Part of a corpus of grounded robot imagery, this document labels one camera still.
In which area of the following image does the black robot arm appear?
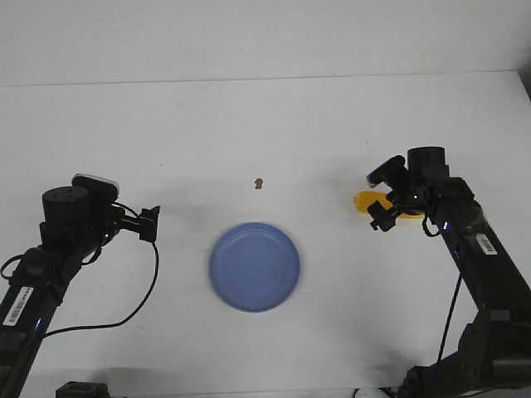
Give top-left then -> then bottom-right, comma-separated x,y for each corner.
367,147 -> 530,397
1,186 -> 160,397

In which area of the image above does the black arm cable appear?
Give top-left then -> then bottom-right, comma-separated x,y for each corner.
43,202 -> 161,337
421,215 -> 464,362

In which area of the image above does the white object at table edge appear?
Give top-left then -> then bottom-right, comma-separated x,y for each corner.
351,388 -> 388,398

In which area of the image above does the yellow corn cob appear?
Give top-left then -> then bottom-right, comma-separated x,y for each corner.
353,191 -> 425,220

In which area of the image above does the blue round plate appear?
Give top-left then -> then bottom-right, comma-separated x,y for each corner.
208,222 -> 303,313

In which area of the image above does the small brown crumb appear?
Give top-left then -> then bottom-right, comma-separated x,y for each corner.
254,178 -> 264,190

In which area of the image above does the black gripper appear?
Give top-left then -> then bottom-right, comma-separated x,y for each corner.
368,172 -> 439,232
108,204 -> 160,241

